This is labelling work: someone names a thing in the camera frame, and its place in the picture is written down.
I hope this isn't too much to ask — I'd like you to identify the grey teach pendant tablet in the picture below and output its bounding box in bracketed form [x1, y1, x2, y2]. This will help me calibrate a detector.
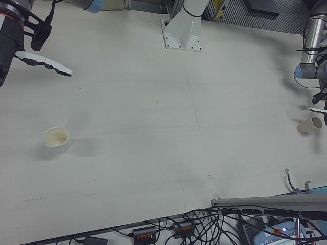
[252, 219, 327, 245]

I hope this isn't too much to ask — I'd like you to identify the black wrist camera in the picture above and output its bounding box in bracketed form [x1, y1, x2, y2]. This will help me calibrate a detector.
[22, 0, 55, 52]
[312, 88, 327, 105]

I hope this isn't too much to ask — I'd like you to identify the small black power adapter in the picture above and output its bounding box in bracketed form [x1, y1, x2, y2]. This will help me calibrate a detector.
[84, 236, 108, 245]

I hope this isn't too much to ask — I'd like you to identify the black power supply box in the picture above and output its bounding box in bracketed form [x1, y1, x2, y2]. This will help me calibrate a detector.
[236, 218, 266, 245]

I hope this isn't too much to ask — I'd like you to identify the black orange power strip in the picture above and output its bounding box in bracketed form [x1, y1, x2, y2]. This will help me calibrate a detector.
[173, 221, 195, 239]
[132, 226, 158, 242]

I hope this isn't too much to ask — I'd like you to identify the beige paper cup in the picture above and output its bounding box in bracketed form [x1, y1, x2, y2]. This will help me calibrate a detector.
[297, 116, 323, 134]

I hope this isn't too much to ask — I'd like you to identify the light blue plastic bin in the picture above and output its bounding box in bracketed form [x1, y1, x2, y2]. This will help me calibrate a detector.
[301, 186, 327, 197]

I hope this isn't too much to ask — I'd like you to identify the yellow black striped post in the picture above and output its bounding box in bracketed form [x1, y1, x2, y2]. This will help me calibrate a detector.
[214, 0, 227, 21]

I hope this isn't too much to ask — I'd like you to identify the dark grey box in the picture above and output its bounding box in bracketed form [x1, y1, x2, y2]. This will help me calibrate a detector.
[246, 0, 281, 18]

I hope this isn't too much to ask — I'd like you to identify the aluminium profile column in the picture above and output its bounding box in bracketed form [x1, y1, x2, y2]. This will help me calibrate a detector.
[211, 195, 327, 222]

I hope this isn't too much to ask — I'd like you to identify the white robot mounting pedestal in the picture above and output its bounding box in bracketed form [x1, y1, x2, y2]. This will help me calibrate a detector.
[160, 0, 204, 53]

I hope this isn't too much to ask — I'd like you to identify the black cable tangle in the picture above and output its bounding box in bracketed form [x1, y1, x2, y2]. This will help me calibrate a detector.
[155, 208, 256, 245]

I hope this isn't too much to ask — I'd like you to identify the white paper cup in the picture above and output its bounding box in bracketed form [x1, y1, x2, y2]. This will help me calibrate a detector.
[43, 127, 70, 153]

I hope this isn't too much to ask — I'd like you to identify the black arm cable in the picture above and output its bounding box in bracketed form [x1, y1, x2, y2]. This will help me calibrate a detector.
[293, 73, 323, 89]

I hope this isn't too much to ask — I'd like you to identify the white table cover sheet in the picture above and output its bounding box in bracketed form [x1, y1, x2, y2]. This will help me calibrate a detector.
[0, 4, 327, 244]

